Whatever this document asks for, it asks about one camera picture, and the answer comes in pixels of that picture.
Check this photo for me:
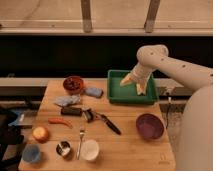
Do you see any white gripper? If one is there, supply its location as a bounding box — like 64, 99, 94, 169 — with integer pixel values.
120, 63, 153, 95

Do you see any blue plastic cup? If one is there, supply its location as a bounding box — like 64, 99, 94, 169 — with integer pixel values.
22, 144, 41, 164

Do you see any dark red bowl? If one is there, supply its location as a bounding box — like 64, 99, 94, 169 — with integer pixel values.
63, 76, 84, 94

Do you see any silver metal cup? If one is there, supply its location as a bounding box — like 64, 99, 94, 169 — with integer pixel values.
56, 141, 71, 157

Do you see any green plastic tray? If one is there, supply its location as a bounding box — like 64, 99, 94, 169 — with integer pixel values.
107, 70, 159, 105

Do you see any black bag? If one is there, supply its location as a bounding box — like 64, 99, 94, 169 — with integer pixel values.
0, 106, 24, 171

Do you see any crumpled blue-grey cloth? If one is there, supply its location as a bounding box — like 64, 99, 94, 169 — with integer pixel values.
54, 95, 81, 107

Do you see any white plastic cup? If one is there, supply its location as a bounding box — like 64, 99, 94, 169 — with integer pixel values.
81, 139, 100, 162

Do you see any silver fork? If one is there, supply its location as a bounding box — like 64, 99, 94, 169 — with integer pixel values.
76, 128, 85, 160

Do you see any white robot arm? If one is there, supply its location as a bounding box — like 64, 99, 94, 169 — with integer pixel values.
120, 44, 213, 171

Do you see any black-handled peeler tool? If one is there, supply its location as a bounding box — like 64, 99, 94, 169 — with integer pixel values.
83, 108, 121, 135

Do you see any blue sponge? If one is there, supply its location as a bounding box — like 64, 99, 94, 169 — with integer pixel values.
85, 87, 103, 98

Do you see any purple bowl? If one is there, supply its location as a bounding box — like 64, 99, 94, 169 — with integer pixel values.
136, 113, 164, 140

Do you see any red-yellow apple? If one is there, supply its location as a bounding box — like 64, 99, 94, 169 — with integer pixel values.
32, 126, 49, 143

